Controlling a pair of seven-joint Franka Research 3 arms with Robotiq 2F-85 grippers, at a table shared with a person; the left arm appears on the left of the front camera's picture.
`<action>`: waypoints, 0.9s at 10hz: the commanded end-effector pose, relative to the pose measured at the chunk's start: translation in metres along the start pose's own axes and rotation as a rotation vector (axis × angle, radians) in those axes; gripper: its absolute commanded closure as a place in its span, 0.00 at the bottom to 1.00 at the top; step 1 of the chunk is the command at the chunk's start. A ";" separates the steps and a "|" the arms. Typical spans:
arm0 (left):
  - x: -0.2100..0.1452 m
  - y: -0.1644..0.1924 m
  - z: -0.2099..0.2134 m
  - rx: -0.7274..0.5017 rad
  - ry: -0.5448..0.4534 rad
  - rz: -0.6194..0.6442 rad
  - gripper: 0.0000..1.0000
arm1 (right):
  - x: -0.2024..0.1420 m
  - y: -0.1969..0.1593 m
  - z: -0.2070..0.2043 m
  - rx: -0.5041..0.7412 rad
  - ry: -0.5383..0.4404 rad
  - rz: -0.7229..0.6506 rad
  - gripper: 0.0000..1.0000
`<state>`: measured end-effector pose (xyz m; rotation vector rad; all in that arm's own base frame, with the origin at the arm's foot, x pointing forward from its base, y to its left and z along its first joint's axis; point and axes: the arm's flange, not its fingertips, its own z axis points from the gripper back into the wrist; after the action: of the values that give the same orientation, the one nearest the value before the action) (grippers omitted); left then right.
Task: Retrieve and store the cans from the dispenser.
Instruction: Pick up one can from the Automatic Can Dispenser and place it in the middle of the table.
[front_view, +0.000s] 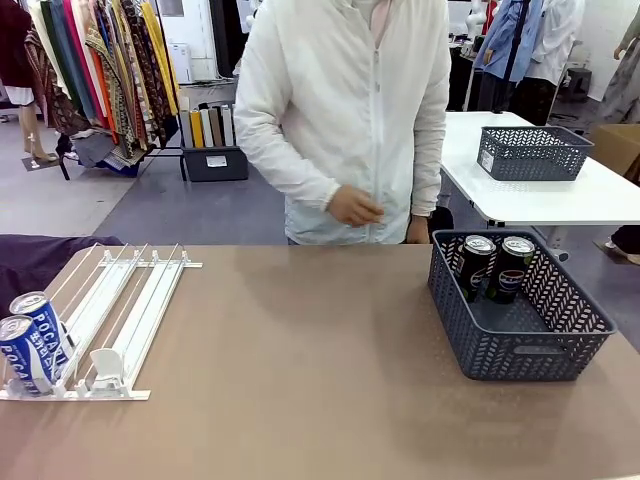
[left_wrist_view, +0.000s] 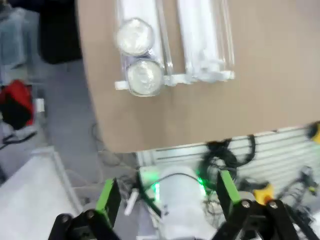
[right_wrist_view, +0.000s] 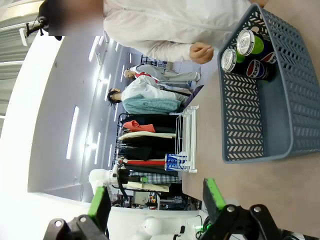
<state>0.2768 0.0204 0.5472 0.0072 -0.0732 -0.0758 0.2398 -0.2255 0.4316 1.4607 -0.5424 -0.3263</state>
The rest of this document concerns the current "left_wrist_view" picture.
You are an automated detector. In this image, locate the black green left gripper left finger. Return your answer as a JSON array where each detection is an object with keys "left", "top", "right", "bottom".
[{"left": 48, "top": 177, "right": 123, "bottom": 240}]

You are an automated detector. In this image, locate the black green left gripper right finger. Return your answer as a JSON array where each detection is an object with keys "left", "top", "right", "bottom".
[{"left": 212, "top": 170, "right": 302, "bottom": 240}]

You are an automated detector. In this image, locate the clear white can dispenser rack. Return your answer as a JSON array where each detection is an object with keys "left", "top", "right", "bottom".
[{"left": 113, "top": 0, "right": 237, "bottom": 97}]

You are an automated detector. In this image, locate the white plastic cylinder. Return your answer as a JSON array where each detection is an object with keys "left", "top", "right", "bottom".
[{"left": 124, "top": 188, "right": 140, "bottom": 216}]

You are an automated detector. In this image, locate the yellow emergency stop button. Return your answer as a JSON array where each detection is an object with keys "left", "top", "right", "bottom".
[
  {"left": 252, "top": 182, "right": 275, "bottom": 205},
  {"left": 306, "top": 121, "right": 320, "bottom": 145}
]

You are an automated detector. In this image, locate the white side cabinet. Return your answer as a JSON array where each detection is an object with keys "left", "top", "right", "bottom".
[{"left": 0, "top": 147, "right": 85, "bottom": 240}]

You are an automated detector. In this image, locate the red and black bag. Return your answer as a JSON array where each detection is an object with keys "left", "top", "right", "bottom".
[{"left": 0, "top": 79, "right": 36, "bottom": 131}]

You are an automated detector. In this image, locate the blue grey fabric garment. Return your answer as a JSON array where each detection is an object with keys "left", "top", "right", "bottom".
[{"left": 0, "top": 6, "right": 41, "bottom": 70}]

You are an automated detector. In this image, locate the black cable bundle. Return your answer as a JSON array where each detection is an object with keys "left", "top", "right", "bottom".
[{"left": 199, "top": 134, "right": 257, "bottom": 173}]

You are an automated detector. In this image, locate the aluminium slotted base plate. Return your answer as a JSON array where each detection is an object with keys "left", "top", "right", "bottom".
[{"left": 136, "top": 126, "right": 320, "bottom": 181}]

